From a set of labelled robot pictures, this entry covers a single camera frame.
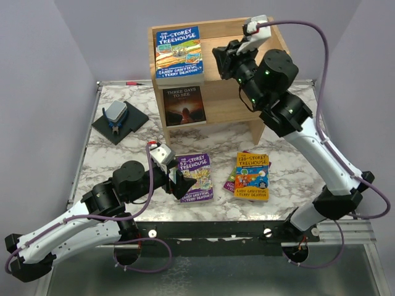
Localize blue 91-Storey Treehouse book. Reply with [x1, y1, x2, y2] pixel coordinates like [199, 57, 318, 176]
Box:
[155, 26, 204, 78]

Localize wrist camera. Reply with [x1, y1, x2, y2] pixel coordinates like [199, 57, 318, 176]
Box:
[236, 15, 272, 55]
[148, 142, 175, 173]

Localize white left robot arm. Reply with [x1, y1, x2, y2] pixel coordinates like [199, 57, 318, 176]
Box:
[5, 160, 197, 282]

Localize black plastic tray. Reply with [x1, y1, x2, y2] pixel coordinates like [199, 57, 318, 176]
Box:
[92, 101, 149, 146]

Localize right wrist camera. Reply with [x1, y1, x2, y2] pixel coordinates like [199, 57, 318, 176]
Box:
[236, 15, 272, 55]

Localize purple green bottom book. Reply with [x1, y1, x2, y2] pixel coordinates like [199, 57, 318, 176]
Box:
[223, 167, 236, 194]

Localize dark Three Days book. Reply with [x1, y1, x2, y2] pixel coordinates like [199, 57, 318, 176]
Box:
[163, 86, 206, 126]

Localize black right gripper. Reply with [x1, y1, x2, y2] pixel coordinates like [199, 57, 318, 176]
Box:
[211, 38, 265, 109]

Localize blue handled pliers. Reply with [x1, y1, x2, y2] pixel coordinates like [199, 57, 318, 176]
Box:
[102, 108, 128, 135]

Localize grey tin box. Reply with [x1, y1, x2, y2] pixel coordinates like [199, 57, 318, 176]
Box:
[105, 101, 127, 121]

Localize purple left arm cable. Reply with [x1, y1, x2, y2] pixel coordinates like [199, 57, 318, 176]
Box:
[4, 144, 155, 275]

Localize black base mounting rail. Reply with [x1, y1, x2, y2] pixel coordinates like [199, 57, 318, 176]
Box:
[101, 211, 320, 258]

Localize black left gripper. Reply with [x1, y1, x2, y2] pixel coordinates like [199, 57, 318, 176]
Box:
[127, 160, 198, 204]

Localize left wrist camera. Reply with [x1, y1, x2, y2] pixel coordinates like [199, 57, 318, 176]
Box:
[148, 142, 175, 173]

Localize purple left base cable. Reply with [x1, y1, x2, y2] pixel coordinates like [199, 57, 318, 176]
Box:
[113, 234, 174, 274]

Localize red marker pen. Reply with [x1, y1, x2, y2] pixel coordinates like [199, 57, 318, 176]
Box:
[125, 81, 145, 86]

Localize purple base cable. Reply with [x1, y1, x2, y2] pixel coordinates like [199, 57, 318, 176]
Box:
[113, 234, 174, 274]
[285, 220, 345, 269]

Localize purple 52-Storey Treehouse book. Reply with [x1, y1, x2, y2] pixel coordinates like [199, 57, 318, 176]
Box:
[177, 153, 214, 204]

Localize orange 130-Storey Treehouse book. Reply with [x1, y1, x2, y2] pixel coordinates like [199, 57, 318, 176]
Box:
[234, 152, 270, 202]

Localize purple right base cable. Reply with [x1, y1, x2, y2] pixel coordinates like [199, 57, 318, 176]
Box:
[285, 220, 345, 269]

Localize orange 39-Storey Treehouse book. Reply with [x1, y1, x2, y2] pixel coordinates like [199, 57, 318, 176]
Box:
[156, 73, 204, 89]

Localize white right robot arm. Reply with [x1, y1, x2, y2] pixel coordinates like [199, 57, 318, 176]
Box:
[212, 40, 375, 241]

